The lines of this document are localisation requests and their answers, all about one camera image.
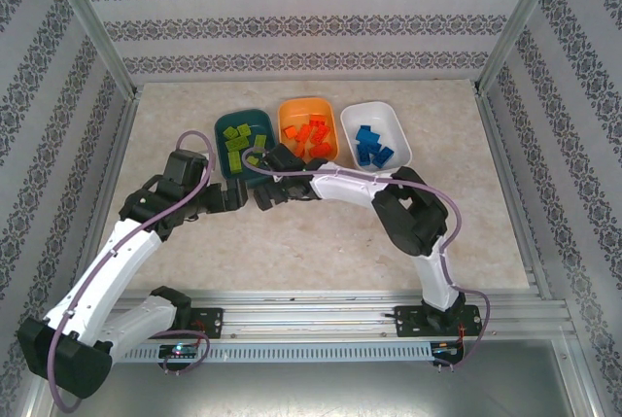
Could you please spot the green two-by-four lego brick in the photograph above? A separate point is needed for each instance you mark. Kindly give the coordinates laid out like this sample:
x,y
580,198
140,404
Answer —
x,y
260,141
234,162
238,143

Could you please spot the orange two-by-three lego brick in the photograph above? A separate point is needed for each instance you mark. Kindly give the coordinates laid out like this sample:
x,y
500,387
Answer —
x,y
318,120

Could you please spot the blue two-by-four lego brick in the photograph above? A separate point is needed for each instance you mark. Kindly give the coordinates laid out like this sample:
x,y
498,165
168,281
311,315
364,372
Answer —
x,y
367,134
362,154
385,157

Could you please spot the small blue lego brick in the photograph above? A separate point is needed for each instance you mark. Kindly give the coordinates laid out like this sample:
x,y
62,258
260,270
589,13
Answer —
x,y
374,147

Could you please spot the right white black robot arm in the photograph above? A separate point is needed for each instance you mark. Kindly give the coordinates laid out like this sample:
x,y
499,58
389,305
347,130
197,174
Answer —
x,y
350,188

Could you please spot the teal plastic container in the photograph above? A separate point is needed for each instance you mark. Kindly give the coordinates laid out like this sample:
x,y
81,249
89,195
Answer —
x,y
257,120

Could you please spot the orange plastic container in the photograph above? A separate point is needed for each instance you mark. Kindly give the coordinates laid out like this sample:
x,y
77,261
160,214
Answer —
x,y
306,108

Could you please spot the white plastic container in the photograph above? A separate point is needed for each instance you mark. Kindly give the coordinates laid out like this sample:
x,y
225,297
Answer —
x,y
374,113

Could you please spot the small circuit board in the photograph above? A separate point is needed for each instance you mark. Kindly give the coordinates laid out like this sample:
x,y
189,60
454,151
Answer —
x,y
444,348
180,350

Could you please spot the grey metal panel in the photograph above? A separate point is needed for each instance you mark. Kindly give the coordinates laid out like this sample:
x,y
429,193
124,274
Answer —
x,y
316,392

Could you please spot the aluminium side rail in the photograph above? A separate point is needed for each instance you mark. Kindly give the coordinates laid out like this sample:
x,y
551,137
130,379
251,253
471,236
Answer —
x,y
115,164
515,193

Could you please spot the long aluminium base rail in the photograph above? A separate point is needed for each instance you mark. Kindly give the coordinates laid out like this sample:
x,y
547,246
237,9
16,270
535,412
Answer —
x,y
301,312

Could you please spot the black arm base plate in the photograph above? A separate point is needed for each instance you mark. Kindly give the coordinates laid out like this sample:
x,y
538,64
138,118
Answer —
x,y
211,322
405,322

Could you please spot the aluminium frame post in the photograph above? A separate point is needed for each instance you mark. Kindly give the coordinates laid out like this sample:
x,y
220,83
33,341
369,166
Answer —
x,y
89,13
521,13

